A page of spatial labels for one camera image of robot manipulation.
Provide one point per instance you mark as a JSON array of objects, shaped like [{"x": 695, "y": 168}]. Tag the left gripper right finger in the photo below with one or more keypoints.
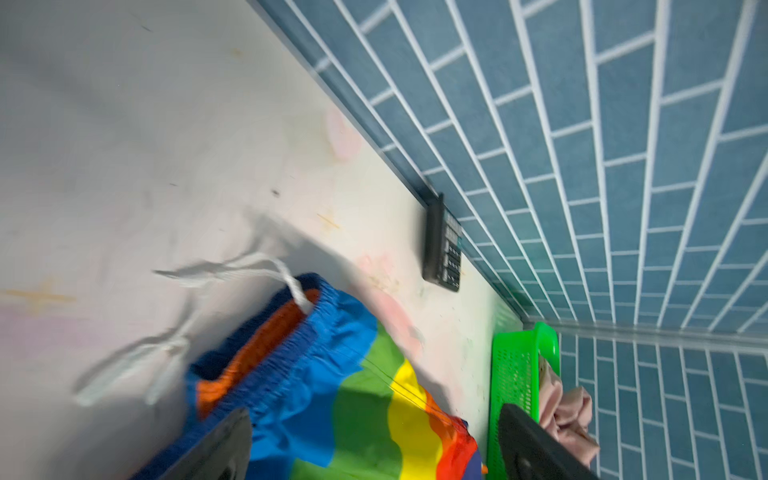
[{"x": 529, "y": 452}]

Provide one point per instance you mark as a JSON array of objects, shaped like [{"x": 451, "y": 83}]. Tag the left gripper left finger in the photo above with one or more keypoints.
[{"x": 223, "y": 453}]

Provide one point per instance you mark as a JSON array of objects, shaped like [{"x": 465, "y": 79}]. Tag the green plastic basket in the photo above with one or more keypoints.
[{"x": 515, "y": 379}]

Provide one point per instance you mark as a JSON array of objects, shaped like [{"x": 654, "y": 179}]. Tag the rainbow striped shorts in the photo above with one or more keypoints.
[{"x": 329, "y": 393}]

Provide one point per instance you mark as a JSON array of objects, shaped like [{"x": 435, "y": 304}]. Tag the pink shorts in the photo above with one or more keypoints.
[{"x": 566, "y": 415}]

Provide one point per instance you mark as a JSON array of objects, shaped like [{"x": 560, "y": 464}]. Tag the black calculator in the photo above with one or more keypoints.
[{"x": 442, "y": 251}]

